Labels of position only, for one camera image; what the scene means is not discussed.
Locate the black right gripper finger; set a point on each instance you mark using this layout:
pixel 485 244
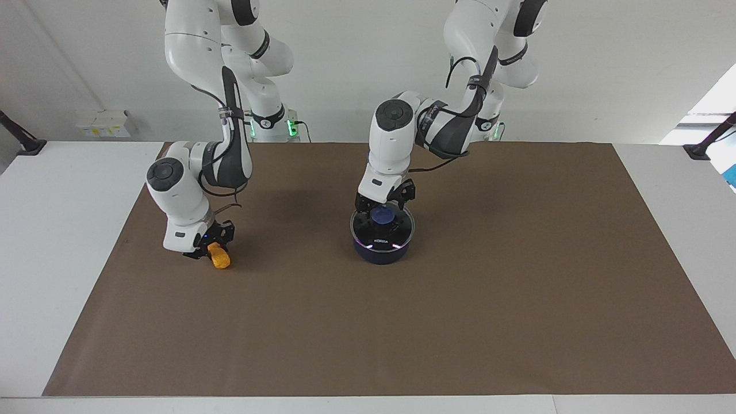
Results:
pixel 224 233
pixel 200 252

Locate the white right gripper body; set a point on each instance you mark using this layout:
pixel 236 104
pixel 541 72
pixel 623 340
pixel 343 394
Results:
pixel 183 236

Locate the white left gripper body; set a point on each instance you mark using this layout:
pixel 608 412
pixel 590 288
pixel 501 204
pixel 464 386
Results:
pixel 376 184

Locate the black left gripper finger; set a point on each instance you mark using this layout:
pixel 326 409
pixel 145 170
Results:
pixel 363 211
pixel 406 192

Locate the orange corn cob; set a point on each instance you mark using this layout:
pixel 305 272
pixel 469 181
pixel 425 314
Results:
pixel 219 257

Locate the glass lid with blue knob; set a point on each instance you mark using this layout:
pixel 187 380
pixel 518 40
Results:
pixel 384 237

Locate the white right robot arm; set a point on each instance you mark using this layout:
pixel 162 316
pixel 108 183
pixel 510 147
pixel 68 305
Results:
pixel 178 190

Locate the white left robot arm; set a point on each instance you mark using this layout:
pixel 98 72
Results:
pixel 391 138

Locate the brown table mat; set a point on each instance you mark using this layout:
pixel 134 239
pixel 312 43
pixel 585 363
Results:
pixel 402 322

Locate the blue object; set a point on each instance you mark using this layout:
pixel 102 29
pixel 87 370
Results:
pixel 731 175

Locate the white wall socket box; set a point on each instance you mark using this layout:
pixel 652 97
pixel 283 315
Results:
pixel 106 123

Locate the black stand bracket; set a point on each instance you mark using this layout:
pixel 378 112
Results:
pixel 26 144
pixel 704 146

